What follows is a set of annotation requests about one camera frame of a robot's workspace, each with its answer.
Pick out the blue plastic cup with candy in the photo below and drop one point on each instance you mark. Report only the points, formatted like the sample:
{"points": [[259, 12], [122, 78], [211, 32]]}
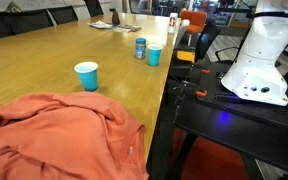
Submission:
{"points": [[154, 56]]}

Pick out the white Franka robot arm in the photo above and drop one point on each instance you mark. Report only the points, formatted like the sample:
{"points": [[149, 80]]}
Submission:
{"points": [[260, 50]]}

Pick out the empty blue plastic cup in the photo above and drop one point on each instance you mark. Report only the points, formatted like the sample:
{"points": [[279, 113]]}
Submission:
{"points": [[87, 79]]}

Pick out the peanut butter jar blue lid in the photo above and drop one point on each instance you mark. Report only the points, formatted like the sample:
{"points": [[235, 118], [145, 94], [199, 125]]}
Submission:
{"points": [[140, 49]]}

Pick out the yellow chair seat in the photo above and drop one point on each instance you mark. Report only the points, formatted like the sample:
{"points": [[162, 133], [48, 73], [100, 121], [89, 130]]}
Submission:
{"points": [[185, 55]]}

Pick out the dark printed leaflet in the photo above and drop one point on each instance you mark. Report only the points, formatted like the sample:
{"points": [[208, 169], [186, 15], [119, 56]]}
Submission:
{"points": [[127, 28]]}

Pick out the white can red logo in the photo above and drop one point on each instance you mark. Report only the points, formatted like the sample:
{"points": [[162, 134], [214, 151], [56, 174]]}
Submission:
{"points": [[172, 23]]}

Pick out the printed magazine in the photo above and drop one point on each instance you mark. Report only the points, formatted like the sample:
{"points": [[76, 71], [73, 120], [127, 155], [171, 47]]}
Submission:
{"points": [[100, 24]]}

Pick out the orange office chair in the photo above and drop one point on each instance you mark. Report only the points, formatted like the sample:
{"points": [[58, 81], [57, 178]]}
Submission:
{"points": [[193, 20]]}

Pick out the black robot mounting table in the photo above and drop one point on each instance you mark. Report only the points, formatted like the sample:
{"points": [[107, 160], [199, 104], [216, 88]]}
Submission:
{"points": [[237, 126]]}

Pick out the orange shirt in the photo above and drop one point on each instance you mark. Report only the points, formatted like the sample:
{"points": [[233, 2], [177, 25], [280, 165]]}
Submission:
{"points": [[57, 140]]}

